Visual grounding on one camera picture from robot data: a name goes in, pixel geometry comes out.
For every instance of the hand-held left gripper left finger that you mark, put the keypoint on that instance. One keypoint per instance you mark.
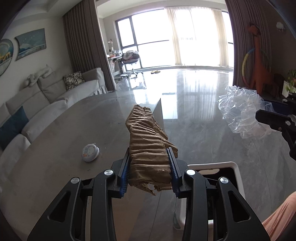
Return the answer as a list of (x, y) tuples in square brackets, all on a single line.
[(124, 183)]

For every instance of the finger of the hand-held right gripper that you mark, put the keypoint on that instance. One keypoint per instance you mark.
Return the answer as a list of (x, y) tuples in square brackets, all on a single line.
[(268, 117), (278, 107)]

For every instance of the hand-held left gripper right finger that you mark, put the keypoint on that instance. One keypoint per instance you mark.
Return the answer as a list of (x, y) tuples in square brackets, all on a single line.
[(174, 183)]

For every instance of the clear plastic bag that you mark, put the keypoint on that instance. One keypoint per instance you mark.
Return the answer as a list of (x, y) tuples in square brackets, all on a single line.
[(240, 111)]

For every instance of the brown paper bag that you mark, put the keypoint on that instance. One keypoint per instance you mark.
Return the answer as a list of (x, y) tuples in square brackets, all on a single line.
[(148, 148)]

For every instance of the white trash bin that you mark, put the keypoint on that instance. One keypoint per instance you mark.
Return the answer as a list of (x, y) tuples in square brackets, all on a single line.
[(231, 165)]

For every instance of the green potted plant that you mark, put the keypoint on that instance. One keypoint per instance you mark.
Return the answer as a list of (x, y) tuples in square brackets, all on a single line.
[(291, 80)]

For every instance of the orange dinosaur toy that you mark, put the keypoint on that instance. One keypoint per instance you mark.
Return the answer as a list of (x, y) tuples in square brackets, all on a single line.
[(260, 69)]

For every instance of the round white tin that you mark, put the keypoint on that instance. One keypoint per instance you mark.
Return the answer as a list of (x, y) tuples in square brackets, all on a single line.
[(89, 153)]

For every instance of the colourful hula hoop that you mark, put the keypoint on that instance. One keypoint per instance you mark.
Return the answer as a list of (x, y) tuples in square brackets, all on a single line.
[(244, 64)]

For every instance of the person's pink clothing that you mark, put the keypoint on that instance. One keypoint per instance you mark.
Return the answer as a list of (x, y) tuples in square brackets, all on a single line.
[(282, 220)]

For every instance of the grey-brown curtain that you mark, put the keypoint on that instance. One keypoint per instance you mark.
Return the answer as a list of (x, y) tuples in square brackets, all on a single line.
[(87, 46), (240, 27)]

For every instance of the sheer white curtain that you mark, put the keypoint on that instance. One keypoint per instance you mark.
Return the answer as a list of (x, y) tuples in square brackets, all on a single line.
[(196, 37)]

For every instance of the grey sofa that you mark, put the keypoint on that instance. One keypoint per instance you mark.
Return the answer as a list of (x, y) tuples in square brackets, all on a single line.
[(46, 109)]

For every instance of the pair of yellow slippers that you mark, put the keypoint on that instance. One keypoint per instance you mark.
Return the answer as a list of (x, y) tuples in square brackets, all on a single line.
[(155, 72)]

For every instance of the floral black white pillow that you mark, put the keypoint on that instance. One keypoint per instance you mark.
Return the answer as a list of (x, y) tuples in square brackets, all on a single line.
[(74, 80)]

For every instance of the white desk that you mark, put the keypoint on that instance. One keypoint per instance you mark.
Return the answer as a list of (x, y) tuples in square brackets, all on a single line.
[(114, 62)]

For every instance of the swivel chair with clothes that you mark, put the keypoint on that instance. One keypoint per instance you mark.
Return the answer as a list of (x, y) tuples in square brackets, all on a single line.
[(130, 59)]

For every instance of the dark blue cushion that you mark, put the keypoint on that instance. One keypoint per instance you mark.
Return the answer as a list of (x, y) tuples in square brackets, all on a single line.
[(13, 127)]

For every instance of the white plush toy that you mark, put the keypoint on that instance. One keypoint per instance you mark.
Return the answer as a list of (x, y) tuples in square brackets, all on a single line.
[(38, 76)]

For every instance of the black-framed window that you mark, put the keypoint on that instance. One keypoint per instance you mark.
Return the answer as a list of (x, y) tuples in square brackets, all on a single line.
[(126, 30)]

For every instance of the white wall ornament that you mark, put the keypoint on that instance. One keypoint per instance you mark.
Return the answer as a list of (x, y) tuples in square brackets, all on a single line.
[(280, 26)]

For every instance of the blue wall painting panel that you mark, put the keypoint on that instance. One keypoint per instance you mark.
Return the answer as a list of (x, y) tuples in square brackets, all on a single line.
[(30, 44)]

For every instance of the round wall painting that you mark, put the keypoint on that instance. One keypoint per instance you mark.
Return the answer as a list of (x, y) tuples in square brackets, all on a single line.
[(5, 58)]

